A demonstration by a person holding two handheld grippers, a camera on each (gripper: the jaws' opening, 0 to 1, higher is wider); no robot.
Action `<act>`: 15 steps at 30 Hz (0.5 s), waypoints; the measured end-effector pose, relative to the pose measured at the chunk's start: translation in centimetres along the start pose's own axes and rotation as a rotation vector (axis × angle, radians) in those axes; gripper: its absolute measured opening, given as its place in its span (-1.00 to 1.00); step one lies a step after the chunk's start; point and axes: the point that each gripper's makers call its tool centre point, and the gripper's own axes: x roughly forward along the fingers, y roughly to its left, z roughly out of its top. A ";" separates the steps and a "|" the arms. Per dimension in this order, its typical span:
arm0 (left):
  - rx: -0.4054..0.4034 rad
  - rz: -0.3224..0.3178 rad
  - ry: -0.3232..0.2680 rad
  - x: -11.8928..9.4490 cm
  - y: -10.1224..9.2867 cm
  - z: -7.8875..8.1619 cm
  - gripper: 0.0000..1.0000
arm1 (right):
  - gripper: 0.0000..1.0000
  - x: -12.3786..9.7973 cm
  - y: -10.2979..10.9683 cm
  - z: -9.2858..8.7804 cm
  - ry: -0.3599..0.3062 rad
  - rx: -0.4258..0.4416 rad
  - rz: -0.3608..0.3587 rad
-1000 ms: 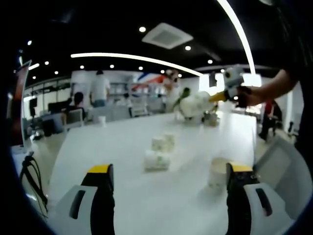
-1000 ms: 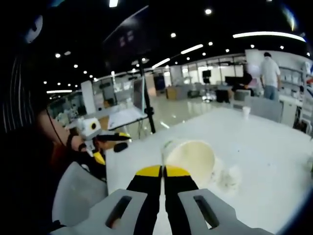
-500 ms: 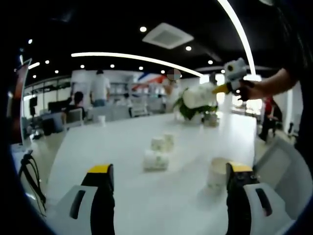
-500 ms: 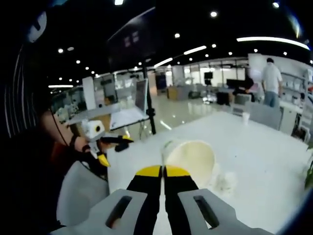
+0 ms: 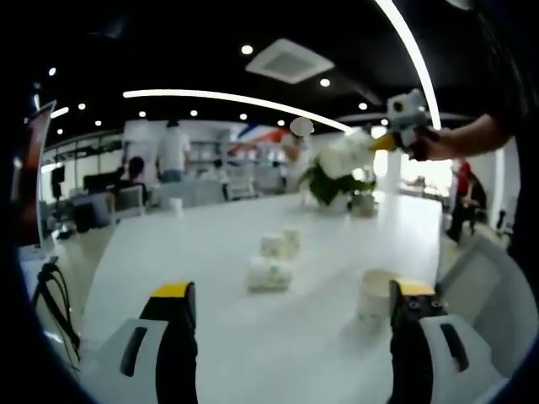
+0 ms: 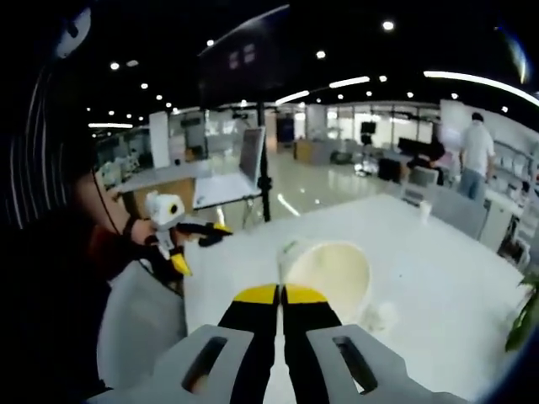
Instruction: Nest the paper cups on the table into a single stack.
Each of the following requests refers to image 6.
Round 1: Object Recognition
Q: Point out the green potted plant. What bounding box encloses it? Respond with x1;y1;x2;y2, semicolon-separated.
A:
504;271;539;353

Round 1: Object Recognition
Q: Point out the group of round ceiling spotlights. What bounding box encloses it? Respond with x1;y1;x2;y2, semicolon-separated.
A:
83;19;510;121

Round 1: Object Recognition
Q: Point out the large black monitor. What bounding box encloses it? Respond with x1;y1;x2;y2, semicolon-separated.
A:
196;3;296;111

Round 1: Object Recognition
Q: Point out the black wristband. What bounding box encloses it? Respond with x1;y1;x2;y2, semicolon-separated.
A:
123;215;140;244

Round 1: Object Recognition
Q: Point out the person's left hand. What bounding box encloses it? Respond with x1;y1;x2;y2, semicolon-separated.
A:
130;217;159;249

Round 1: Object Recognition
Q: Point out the white worn device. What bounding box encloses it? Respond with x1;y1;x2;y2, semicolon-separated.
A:
54;6;93;60

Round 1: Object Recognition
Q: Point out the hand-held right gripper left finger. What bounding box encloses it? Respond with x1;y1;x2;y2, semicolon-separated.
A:
86;284;280;404

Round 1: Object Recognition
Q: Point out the wooden side desk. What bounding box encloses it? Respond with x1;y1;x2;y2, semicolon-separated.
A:
117;162;211;221

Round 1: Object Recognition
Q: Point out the white display shelf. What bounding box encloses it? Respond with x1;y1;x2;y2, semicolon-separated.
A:
488;138;539;204

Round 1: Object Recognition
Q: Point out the grey office chair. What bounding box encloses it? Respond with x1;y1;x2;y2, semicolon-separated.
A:
403;166;440;208

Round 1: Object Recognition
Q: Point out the long curved ceiling light strip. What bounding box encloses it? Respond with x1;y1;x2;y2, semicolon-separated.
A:
423;70;539;107

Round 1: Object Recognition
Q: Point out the grey partition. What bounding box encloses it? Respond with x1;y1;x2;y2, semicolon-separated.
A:
431;184;489;242

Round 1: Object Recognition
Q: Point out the black case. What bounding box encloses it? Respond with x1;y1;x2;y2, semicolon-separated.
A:
378;157;402;183

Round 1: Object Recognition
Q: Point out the white pillar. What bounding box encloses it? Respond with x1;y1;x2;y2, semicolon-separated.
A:
149;111;172;170

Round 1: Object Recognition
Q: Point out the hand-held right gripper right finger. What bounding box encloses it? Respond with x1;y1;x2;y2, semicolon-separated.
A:
280;284;468;404

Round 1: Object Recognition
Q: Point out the blue sign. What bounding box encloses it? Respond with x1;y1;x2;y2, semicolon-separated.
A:
275;117;296;145

